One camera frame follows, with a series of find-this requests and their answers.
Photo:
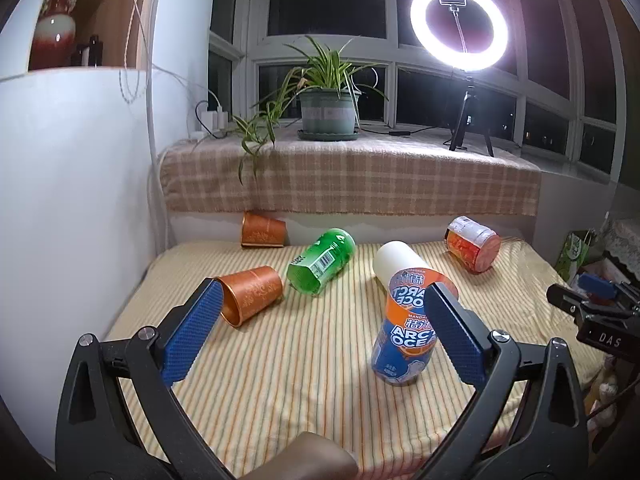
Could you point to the red ceramic vase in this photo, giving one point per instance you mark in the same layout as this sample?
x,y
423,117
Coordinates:
x,y
54,36

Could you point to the far orange paper cup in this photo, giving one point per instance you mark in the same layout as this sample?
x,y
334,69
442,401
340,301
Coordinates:
x,y
260,231

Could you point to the green bottle-label cup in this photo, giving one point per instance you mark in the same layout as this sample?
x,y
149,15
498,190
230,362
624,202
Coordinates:
x,y
310,271

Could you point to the striped yellow tablecloth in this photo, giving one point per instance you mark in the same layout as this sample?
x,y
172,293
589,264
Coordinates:
x,y
304,365

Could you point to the plaid beige windowsill cloth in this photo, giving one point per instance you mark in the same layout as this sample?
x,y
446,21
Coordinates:
x,y
372,175

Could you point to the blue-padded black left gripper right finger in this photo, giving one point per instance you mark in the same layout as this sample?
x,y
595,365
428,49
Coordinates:
x,y
525,419

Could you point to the green carton box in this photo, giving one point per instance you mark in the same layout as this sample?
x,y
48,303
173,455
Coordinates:
x,y
573,253

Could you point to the black tripod stand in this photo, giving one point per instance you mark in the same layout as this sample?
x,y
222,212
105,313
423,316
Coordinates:
x,y
469,101

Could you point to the white paper cup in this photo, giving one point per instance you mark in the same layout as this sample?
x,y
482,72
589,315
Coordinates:
x,y
393,257

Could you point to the white lace cloth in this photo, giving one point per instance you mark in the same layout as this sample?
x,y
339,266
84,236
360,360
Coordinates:
x,y
621,240

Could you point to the white power adapters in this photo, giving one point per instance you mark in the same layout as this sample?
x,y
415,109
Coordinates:
x,y
210,124

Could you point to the Arctic Ocean orange-blue cup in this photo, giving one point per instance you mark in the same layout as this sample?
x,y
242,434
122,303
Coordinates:
x,y
406,340

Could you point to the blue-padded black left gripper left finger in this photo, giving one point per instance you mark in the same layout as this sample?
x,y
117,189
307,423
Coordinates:
x,y
118,416

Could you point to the potted spider plant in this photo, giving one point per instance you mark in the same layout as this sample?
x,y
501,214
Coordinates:
x,y
325,87

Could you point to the near orange paper cup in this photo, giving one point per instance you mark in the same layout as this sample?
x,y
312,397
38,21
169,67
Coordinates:
x,y
246,293

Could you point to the orange paper cup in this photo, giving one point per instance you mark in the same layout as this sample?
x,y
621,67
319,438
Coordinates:
x,y
246,293
260,231

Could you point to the orange fruit-label cup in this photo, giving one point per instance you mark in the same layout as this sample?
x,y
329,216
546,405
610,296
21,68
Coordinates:
x,y
475,245

